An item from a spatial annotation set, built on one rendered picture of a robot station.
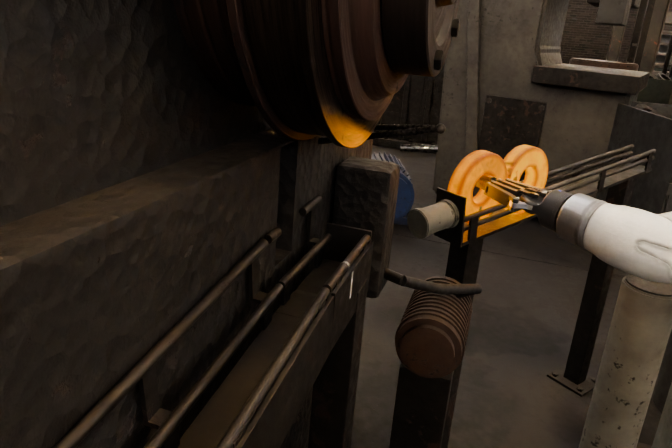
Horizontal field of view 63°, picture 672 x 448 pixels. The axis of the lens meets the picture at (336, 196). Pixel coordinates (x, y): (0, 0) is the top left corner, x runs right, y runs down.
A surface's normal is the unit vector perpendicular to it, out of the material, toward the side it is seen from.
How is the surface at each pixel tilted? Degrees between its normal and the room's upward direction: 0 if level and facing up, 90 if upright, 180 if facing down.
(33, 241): 0
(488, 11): 90
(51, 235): 0
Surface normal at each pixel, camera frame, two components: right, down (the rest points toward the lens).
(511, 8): -0.53, 0.22
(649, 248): -0.61, -0.12
